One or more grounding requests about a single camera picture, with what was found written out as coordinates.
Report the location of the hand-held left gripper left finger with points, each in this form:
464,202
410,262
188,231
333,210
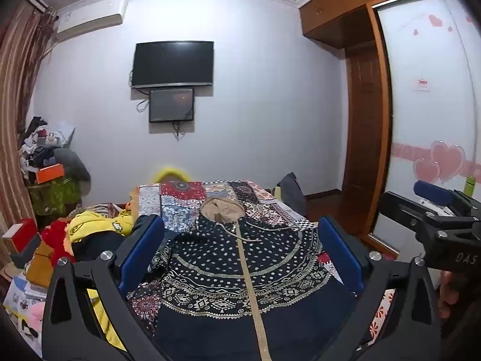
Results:
143,246

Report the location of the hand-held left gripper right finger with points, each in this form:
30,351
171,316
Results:
340,255

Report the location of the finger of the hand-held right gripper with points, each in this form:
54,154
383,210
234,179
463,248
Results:
432,191
402,205

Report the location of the navy patterned hoodie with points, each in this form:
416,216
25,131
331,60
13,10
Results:
240,270

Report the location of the pile of clothes and boxes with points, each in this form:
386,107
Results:
41,139

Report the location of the person's right hand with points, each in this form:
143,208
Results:
447,293

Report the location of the green bottle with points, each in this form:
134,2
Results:
472,186

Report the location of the yellow printed garment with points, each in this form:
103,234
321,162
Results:
99,225

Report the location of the patchwork printed bedspread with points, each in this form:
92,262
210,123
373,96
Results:
180,199

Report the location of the yellow round chair back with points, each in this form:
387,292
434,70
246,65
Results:
169,173

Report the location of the dark grey jacket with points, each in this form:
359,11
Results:
291,191

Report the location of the red fluffy cloth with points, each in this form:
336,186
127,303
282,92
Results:
56,240

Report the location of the brown wooden door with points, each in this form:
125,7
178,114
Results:
357,120

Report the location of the white heart-print sliding door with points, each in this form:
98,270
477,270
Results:
428,94

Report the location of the green patterned bag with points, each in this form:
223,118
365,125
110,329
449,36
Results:
54,195

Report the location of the grey plush cloth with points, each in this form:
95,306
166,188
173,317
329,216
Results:
71,161

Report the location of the orange box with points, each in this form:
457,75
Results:
50,173

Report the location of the red and white box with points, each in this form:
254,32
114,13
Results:
18,235

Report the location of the striped brown curtain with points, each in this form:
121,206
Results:
18,101

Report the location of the wooden wardrobe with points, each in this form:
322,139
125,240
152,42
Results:
338,15

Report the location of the white air conditioner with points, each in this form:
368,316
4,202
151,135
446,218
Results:
90,17

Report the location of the small black wall monitor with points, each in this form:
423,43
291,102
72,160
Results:
171,104

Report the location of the wall-mounted black television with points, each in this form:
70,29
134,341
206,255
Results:
174,64

